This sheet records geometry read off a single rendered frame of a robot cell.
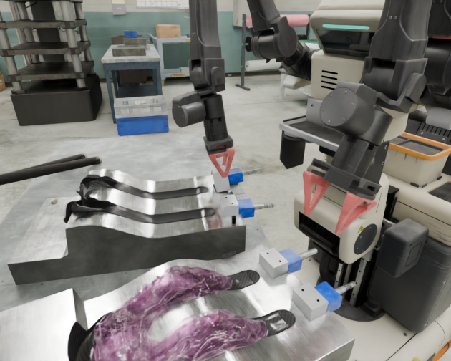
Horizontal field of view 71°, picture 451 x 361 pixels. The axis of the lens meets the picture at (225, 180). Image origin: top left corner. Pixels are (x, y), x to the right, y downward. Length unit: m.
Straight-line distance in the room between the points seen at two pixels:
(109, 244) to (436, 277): 0.98
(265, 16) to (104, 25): 6.33
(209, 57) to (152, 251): 0.45
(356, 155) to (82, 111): 4.33
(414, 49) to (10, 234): 0.97
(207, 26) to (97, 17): 6.40
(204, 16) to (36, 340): 0.67
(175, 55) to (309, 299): 6.81
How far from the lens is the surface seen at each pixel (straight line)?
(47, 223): 0.89
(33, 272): 0.80
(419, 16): 0.56
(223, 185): 0.83
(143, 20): 7.11
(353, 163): 0.54
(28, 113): 4.84
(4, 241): 0.99
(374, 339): 1.37
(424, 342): 1.45
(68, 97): 4.67
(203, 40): 0.76
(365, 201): 0.54
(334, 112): 0.49
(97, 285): 0.76
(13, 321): 0.60
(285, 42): 0.91
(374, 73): 0.57
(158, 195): 0.87
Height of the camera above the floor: 1.31
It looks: 28 degrees down
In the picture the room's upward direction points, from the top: straight up
